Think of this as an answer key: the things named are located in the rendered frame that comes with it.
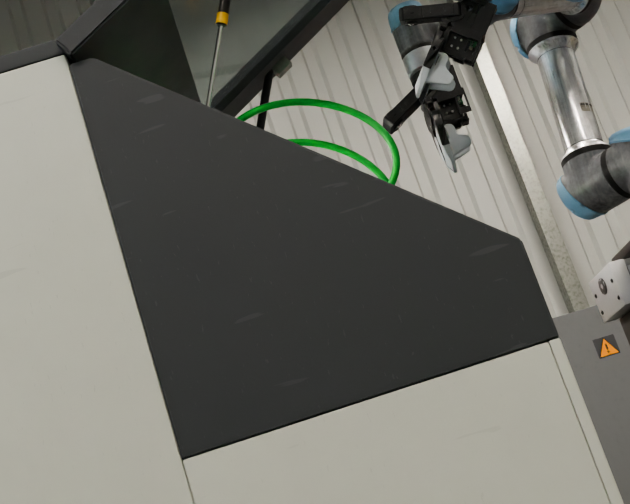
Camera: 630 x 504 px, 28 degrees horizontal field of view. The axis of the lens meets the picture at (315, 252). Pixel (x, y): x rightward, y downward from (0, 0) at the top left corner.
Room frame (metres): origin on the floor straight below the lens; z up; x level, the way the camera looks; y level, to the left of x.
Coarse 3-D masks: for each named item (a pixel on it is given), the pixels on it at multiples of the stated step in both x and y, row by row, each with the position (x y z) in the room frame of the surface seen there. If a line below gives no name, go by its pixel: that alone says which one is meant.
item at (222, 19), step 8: (224, 0) 1.84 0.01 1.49; (224, 8) 1.84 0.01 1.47; (224, 16) 1.84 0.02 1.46; (216, 24) 1.85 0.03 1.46; (224, 24) 1.84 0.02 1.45; (216, 40) 1.84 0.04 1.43; (216, 48) 1.84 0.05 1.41; (216, 56) 1.84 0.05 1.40; (216, 64) 1.84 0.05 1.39; (208, 96) 1.84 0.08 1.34; (208, 104) 1.84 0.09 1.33
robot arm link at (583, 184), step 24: (528, 24) 2.61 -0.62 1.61; (552, 24) 2.59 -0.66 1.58; (528, 48) 2.63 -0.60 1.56; (552, 48) 2.60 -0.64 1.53; (576, 48) 2.64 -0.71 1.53; (552, 72) 2.60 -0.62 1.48; (576, 72) 2.60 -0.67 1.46; (552, 96) 2.61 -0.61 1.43; (576, 96) 2.59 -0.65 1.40; (576, 120) 2.58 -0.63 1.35; (576, 144) 2.58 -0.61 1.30; (600, 144) 2.56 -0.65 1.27; (576, 168) 2.57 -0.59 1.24; (600, 168) 2.52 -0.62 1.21; (576, 192) 2.58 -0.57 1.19; (600, 192) 2.55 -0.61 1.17
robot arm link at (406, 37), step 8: (392, 8) 2.28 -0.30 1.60; (392, 16) 2.29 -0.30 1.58; (392, 24) 2.29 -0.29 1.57; (400, 24) 2.28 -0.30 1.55; (424, 24) 2.28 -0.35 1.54; (432, 24) 2.30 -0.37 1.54; (392, 32) 2.31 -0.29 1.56; (400, 32) 2.28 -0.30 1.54; (408, 32) 2.27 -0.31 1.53; (416, 32) 2.27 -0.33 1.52; (424, 32) 2.28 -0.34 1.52; (432, 32) 2.30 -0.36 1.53; (400, 40) 2.29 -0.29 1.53; (408, 40) 2.27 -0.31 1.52; (416, 40) 2.27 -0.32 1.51; (424, 40) 2.27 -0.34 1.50; (432, 40) 2.28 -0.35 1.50; (400, 48) 2.29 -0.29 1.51; (408, 48) 2.28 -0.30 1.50; (416, 48) 2.27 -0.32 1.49
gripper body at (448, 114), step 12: (456, 84) 2.29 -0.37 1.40; (432, 96) 2.29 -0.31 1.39; (444, 96) 2.27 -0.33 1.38; (456, 96) 2.28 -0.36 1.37; (432, 108) 2.29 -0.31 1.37; (444, 108) 2.28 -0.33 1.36; (456, 108) 2.28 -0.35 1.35; (468, 108) 2.27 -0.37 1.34; (432, 120) 2.28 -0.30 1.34; (444, 120) 2.28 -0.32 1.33; (456, 120) 2.29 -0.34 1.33; (468, 120) 2.32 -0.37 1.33
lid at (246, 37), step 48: (96, 0) 1.79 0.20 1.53; (144, 0) 1.83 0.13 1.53; (192, 0) 2.00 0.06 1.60; (240, 0) 2.15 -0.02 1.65; (288, 0) 2.33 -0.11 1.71; (336, 0) 2.49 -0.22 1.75; (96, 48) 1.83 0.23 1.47; (144, 48) 1.96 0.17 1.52; (192, 48) 2.14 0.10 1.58; (240, 48) 2.32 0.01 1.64; (288, 48) 2.47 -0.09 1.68; (192, 96) 2.27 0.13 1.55; (240, 96) 2.46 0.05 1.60
